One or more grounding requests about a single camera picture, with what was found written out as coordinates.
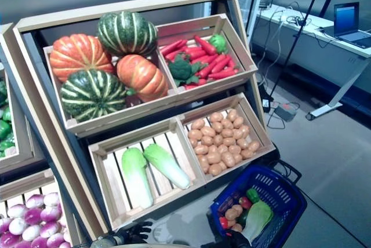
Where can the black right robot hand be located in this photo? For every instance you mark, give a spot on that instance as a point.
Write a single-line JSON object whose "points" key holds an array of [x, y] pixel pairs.
{"points": [[234, 240]]}

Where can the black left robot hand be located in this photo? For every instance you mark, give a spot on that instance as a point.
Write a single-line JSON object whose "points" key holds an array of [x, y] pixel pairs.
{"points": [[136, 232]]}

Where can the green white napa cabbage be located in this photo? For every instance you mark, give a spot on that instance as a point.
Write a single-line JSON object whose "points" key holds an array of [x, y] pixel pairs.
{"points": [[136, 178], [258, 219], [165, 164]]}

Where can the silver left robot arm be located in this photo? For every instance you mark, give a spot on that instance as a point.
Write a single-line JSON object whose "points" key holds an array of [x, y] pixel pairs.
{"points": [[104, 242]]}

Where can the blue plastic shopping basket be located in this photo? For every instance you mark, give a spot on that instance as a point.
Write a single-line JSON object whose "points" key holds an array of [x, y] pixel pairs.
{"points": [[278, 184]]}

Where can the brown potato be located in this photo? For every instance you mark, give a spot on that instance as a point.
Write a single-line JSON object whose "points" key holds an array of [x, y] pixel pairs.
{"points": [[253, 146], [198, 124], [208, 131], [238, 122], [228, 159], [237, 227], [215, 169], [231, 214], [237, 209], [232, 114], [216, 117], [194, 135]]}

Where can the red bell pepper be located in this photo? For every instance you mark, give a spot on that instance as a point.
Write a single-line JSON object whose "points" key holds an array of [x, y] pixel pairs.
{"points": [[223, 222]]}

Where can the grey robot body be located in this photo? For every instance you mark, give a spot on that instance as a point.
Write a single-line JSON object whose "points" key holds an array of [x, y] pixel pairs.
{"points": [[162, 246]]}

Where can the dark purple eggplant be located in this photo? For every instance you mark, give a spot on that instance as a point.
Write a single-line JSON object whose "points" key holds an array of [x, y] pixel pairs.
{"points": [[226, 203]]}

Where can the red apple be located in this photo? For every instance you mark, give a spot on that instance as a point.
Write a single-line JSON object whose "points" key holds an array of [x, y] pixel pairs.
{"points": [[245, 202]]}

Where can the green bell pepper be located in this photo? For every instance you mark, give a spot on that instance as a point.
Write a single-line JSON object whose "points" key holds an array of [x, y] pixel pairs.
{"points": [[4, 129], [252, 195], [6, 145], [6, 113]]}

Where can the purple white turnip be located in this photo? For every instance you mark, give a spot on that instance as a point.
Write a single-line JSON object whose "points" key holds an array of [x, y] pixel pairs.
{"points": [[4, 224], [48, 229], [51, 198], [55, 239], [17, 226], [50, 213], [17, 210], [34, 200], [32, 232], [33, 215]]}

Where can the wooden turnip crate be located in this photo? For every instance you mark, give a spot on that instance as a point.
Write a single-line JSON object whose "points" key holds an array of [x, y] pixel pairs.
{"points": [[26, 184]]}

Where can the wide wooden pumpkin crate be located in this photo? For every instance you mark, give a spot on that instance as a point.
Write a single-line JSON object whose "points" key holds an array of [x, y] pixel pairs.
{"points": [[116, 113]]}

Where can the wooden potato crate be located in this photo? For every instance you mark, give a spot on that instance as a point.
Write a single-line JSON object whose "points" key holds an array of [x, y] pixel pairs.
{"points": [[208, 109]]}

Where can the grey power box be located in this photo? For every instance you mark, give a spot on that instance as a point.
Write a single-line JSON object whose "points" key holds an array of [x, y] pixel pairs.
{"points": [[285, 112]]}

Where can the wooden pepper crate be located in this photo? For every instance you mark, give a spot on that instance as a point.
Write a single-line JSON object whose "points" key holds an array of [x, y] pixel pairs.
{"points": [[24, 146]]}

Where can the black power adapter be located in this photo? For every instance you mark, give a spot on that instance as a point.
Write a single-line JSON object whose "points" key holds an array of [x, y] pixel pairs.
{"points": [[265, 103]]}

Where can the green striped pumpkin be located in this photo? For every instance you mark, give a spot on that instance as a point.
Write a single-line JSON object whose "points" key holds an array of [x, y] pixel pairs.
{"points": [[124, 33], [90, 94]]}

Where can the oblong orange pumpkin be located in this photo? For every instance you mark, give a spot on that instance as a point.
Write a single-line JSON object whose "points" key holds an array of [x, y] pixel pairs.
{"points": [[142, 77]]}

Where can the red orange carrot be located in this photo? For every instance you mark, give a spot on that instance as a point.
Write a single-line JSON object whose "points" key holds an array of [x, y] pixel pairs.
{"points": [[204, 44], [223, 74], [210, 67], [220, 64], [174, 46]]}

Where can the dark green broccoli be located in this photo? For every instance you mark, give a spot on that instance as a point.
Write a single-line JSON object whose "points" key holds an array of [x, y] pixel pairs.
{"points": [[179, 68]]}

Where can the large orange pumpkin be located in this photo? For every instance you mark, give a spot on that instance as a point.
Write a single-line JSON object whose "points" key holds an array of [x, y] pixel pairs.
{"points": [[75, 54]]}

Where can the small light green lettuce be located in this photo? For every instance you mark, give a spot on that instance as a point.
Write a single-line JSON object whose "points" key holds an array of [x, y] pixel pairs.
{"points": [[218, 43]]}

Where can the pile of red peppers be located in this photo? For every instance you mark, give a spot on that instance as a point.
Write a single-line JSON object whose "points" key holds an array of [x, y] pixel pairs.
{"points": [[188, 26]]}

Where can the white desk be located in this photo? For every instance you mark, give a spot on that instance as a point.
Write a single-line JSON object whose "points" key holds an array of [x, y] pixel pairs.
{"points": [[307, 26]]}

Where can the open grey laptop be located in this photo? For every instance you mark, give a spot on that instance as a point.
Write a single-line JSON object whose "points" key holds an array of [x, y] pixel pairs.
{"points": [[346, 16]]}

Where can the wooden display shelf frame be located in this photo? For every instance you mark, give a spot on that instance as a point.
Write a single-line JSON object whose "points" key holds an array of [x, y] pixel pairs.
{"points": [[116, 7]]}

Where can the neighbouring wooden shelf frame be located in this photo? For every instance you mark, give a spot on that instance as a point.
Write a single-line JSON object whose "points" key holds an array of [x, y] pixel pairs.
{"points": [[5, 32]]}

